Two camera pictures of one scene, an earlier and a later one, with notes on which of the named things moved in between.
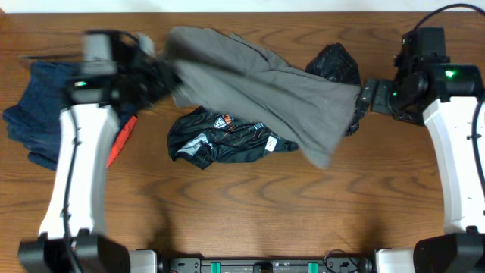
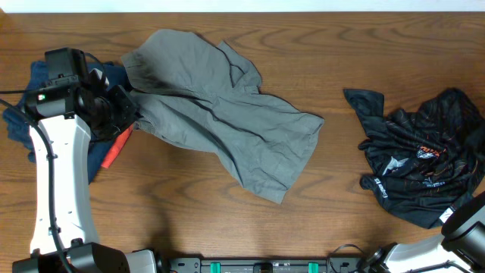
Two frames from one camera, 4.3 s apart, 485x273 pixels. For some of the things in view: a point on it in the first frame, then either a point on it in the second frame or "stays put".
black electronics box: x=264 y=265 stays put
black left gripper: x=155 y=70 to x=130 y=113
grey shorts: x=225 y=70 to x=198 y=93
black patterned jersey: x=210 y=135 to x=427 y=161
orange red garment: x=122 y=139 stays put
